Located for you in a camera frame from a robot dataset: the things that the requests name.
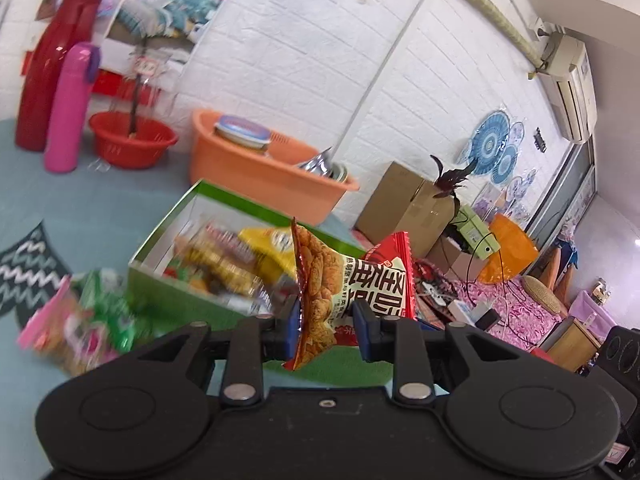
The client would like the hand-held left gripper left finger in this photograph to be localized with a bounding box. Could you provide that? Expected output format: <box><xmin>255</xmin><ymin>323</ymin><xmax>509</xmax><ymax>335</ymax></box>
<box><xmin>137</xmin><ymin>294</ymin><xmax>302</xmax><ymax>408</ymax></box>

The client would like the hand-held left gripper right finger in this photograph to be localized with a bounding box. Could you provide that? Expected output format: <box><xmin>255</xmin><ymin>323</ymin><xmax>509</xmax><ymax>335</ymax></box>
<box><xmin>351</xmin><ymin>299</ymin><xmax>522</xmax><ymax>406</ymax></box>

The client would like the red biscuit snack packet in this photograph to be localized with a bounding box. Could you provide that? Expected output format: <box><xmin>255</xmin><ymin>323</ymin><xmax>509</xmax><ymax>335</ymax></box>
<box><xmin>282</xmin><ymin>217</ymin><xmax>417</xmax><ymax>372</ymax></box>

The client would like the golden snack packet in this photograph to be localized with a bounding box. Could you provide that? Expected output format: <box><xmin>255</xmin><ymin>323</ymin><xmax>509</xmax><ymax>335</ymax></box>
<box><xmin>175</xmin><ymin>235</ymin><xmax>271</xmax><ymax>306</ymax></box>

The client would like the red checked snack packet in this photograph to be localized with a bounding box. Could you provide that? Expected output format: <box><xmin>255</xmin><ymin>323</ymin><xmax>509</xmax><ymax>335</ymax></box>
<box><xmin>202</xmin><ymin>224</ymin><xmax>258</xmax><ymax>261</ymax></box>

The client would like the green cardboard box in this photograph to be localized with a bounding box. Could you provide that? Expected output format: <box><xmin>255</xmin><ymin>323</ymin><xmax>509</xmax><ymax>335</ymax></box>
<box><xmin>127</xmin><ymin>179</ymin><xmax>398</xmax><ymax>387</ymax></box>

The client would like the purple cloth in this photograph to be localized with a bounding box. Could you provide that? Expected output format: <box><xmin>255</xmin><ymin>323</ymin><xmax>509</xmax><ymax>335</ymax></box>
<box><xmin>567</xmin><ymin>290</ymin><xmax>618</xmax><ymax>341</ymax></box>

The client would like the white power strip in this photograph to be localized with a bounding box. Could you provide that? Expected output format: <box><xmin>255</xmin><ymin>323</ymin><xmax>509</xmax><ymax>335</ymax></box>
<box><xmin>447</xmin><ymin>300</ymin><xmax>481</xmax><ymax>326</ymax></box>

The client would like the woven straw cushion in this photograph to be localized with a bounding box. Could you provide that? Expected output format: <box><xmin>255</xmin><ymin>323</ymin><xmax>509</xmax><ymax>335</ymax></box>
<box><xmin>520</xmin><ymin>275</ymin><xmax>568</xmax><ymax>318</ymax></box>

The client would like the pink floral cloth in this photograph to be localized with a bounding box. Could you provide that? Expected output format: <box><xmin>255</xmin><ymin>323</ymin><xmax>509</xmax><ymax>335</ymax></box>
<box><xmin>410</xmin><ymin>257</ymin><xmax>571</xmax><ymax>351</ymax></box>

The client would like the small cardboard box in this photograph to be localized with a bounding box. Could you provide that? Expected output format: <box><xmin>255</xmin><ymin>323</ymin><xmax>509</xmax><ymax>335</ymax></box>
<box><xmin>430</xmin><ymin>235</ymin><xmax>488</xmax><ymax>281</ymax></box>

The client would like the black power adapter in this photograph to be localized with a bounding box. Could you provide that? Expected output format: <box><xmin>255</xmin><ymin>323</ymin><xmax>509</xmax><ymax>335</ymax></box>
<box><xmin>472</xmin><ymin>308</ymin><xmax>501</xmax><ymax>331</ymax></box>

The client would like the brown cardboard box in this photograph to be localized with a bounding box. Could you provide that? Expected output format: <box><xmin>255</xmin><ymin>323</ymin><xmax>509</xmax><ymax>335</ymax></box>
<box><xmin>355</xmin><ymin>161</ymin><xmax>458</xmax><ymax>258</ymax></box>

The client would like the small green box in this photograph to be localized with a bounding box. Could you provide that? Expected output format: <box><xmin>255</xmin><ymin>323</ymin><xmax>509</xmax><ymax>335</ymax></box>
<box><xmin>455</xmin><ymin>205</ymin><xmax>501</xmax><ymax>261</ymax></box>

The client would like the orange plastic basin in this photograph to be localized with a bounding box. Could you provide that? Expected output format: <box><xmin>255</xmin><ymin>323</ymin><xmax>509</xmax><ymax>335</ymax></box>
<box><xmin>189</xmin><ymin>108</ymin><xmax>361</xmax><ymax>226</ymax></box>

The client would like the orange plastic bag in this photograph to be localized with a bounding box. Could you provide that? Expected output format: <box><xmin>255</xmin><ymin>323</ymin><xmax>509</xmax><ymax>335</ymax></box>
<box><xmin>477</xmin><ymin>212</ymin><xmax>541</xmax><ymax>286</ymax></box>

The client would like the silver foil bag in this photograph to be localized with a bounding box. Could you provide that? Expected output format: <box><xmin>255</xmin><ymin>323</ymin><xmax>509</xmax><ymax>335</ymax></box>
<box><xmin>299</xmin><ymin>147</ymin><xmax>333</xmax><ymax>178</ymax></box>

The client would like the dark purple plant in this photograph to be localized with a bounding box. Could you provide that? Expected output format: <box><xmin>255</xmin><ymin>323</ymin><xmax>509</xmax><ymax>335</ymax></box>
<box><xmin>430</xmin><ymin>155</ymin><xmax>473</xmax><ymax>200</ymax></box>

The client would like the green snack packet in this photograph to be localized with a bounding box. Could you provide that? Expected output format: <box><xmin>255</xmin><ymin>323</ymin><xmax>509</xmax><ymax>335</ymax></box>
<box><xmin>75</xmin><ymin>270</ymin><xmax>136</xmax><ymax>356</ymax></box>

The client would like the blue lidded container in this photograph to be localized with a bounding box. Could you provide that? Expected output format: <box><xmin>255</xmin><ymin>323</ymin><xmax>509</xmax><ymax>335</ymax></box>
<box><xmin>214</xmin><ymin>115</ymin><xmax>273</xmax><ymax>150</ymax></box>

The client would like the large blue paper fan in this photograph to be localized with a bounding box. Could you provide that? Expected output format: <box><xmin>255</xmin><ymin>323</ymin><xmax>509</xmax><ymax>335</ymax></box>
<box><xmin>465</xmin><ymin>110</ymin><xmax>512</xmax><ymax>176</ymax></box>

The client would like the pink snack packet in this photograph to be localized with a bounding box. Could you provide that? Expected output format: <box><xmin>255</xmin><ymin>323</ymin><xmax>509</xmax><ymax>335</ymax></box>
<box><xmin>17</xmin><ymin>275</ymin><xmax>101</xmax><ymax>361</ymax></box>

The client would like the red plastic basin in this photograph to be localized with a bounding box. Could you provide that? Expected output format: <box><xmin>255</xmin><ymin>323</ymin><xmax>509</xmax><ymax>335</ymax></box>
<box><xmin>89</xmin><ymin>111</ymin><xmax>179</xmax><ymax>170</ymax></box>

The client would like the black white zigzag cloth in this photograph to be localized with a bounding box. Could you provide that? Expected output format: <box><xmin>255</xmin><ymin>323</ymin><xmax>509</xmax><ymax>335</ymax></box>
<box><xmin>0</xmin><ymin>220</ymin><xmax>73</xmax><ymax>328</ymax></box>

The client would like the white air conditioner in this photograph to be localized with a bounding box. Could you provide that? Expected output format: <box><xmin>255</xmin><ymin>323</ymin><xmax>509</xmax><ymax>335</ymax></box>
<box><xmin>535</xmin><ymin>17</ymin><xmax>598</xmax><ymax>143</ymax></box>

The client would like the red paper banner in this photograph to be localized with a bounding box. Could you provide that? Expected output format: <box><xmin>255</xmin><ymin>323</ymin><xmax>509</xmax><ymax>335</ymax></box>
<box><xmin>92</xmin><ymin>67</ymin><xmax>163</xmax><ymax>107</ymax></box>

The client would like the pink bottle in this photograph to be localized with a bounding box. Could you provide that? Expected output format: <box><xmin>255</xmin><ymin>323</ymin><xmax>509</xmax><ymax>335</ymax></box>
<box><xmin>44</xmin><ymin>42</ymin><xmax>101</xmax><ymax>175</ymax></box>

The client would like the red thermos jug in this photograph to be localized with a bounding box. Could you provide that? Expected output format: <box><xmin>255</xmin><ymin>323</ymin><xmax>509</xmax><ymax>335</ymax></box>
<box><xmin>15</xmin><ymin>0</ymin><xmax>101</xmax><ymax>153</ymax></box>

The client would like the black cable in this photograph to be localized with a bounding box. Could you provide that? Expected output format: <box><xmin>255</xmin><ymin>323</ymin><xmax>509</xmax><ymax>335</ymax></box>
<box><xmin>465</xmin><ymin>245</ymin><xmax>546</xmax><ymax>346</ymax></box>

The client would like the white wall conduit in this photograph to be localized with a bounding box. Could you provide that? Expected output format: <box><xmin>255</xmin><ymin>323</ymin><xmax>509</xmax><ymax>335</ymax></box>
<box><xmin>332</xmin><ymin>0</ymin><xmax>433</xmax><ymax>161</ymax></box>

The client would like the teal bedding wall poster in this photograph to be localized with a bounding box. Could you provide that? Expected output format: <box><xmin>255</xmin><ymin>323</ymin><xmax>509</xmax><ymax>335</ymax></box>
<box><xmin>107</xmin><ymin>0</ymin><xmax>242</xmax><ymax>56</ymax></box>

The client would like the beige wall pipe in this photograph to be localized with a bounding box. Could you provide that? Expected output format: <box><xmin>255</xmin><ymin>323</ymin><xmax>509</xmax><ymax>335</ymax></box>
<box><xmin>420</xmin><ymin>0</ymin><xmax>548</xmax><ymax>68</ymax></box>

